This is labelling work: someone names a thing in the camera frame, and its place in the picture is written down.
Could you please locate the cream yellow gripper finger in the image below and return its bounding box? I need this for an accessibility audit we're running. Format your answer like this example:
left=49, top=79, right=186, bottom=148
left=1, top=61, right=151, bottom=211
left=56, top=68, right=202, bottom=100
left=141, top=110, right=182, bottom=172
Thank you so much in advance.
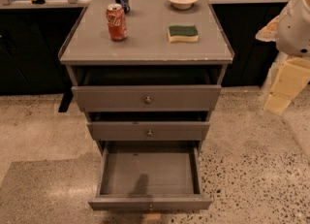
left=264, top=57, right=310, bottom=113

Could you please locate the grey drawer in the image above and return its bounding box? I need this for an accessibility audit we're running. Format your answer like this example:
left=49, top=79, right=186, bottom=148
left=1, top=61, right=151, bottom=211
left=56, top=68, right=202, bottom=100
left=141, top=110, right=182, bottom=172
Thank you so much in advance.
left=71, top=66, right=223, bottom=112
left=89, top=141, right=212, bottom=211
left=87, top=112, right=209, bottom=141

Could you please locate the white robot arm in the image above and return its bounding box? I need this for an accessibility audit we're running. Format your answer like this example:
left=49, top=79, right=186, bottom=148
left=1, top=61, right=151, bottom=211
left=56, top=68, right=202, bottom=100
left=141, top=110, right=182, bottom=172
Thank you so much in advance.
left=255, top=0, right=310, bottom=113

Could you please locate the grey wooden drawer cabinet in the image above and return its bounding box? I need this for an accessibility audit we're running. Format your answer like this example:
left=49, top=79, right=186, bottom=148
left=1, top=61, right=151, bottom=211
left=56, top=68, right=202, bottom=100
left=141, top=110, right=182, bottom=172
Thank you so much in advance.
left=57, top=0, right=235, bottom=158

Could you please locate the green yellow sponge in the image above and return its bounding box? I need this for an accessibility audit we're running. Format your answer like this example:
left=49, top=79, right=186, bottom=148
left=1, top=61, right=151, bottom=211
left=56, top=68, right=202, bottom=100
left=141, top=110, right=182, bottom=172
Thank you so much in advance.
left=168, top=25, right=199, bottom=43

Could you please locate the red cola can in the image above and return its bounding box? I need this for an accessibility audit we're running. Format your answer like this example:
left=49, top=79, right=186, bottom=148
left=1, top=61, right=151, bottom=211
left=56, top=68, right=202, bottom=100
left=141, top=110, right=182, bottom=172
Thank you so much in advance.
left=106, top=3, right=127, bottom=41

